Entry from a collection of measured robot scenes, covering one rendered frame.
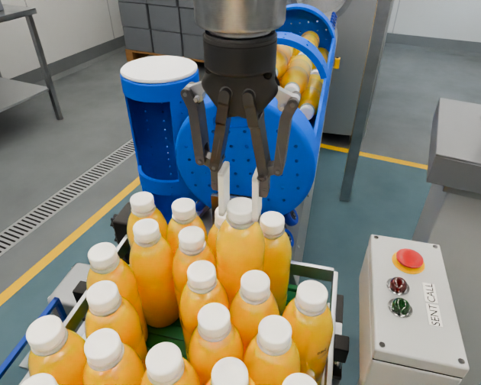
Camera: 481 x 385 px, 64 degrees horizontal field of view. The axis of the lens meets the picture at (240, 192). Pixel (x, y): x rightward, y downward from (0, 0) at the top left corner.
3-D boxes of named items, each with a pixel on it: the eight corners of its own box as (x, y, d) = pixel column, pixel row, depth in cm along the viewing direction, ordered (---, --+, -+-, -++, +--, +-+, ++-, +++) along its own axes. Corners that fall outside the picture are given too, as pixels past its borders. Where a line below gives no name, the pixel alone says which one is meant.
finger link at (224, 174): (223, 173, 47) (217, 173, 47) (224, 217, 51) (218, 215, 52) (230, 161, 50) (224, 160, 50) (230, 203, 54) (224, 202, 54)
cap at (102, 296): (92, 292, 51) (88, 284, 50) (122, 289, 52) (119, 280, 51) (87, 318, 48) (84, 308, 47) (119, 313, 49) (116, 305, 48)
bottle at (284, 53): (269, 62, 116) (256, 85, 102) (269, 38, 112) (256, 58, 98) (292, 64, 115) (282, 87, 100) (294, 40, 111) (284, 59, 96)
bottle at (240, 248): (223, 324, 61) (221, 238, 50) (214, 289, 66) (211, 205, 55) (266, 315, 62) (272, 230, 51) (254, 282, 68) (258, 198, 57)
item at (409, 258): (420, 255, 55) (422, 249, 55) (423, 273, 53) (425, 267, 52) (393, 250, 56) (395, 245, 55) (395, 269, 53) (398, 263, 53)
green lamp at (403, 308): (408, 303, 49) (410, 297, 48) (410, 317, 47) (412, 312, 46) (389, 299, 49) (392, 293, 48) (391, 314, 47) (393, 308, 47)
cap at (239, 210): (230, 229, 51) (230, 219, 50) (224, 211, 54) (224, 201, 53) (258, 224, 52) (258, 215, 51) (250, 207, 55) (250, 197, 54)
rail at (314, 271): (331, 279, 71) (334, 267, 69) (330, 282, 71) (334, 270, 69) (133, 242, 79) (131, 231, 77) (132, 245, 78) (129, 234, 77)
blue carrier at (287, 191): (335, 79, 148) (336, -2, 132) (316, 226, 80) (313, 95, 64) (263, 83, 156) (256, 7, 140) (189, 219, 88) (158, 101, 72)
